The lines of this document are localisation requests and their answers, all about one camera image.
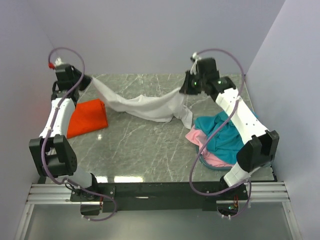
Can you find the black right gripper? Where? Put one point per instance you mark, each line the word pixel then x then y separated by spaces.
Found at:
pixel 185 88

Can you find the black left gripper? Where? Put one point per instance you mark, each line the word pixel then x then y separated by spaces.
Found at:
pixel 86 81

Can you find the white t shirt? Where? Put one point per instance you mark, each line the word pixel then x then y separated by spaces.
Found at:
pixel 157 109

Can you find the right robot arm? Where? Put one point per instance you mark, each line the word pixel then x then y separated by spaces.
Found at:
pixel 260 144

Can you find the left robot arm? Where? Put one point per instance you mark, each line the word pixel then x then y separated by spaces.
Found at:
pixel 52 154

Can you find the folded orange t shirt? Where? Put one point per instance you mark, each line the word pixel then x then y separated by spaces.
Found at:
pixel 88 117

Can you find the pink t shirt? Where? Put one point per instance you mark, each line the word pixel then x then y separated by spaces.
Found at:
pixel 198 138

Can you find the teal t shirt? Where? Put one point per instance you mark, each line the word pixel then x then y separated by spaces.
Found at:
pixel 227 142

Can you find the teal plastic basket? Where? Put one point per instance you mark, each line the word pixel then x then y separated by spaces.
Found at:
pixel 214 163

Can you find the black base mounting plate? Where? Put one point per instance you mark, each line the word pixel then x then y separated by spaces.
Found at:
pixel 205 203

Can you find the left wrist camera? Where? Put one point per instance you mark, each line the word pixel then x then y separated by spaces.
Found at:
pixel 53 65

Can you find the aluminium extrusion rail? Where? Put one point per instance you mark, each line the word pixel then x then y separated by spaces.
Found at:
pixel 51 194

